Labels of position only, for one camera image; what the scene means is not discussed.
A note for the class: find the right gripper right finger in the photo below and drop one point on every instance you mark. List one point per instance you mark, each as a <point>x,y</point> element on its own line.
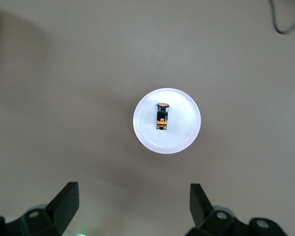
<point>201,211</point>

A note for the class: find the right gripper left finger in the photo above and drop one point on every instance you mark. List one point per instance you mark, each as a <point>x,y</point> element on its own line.
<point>61,211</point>

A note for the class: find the orange and black switch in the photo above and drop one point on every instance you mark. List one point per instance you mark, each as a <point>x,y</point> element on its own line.
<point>162,116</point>

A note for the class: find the pink round plate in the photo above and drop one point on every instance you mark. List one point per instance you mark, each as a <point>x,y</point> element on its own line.
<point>182,127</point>

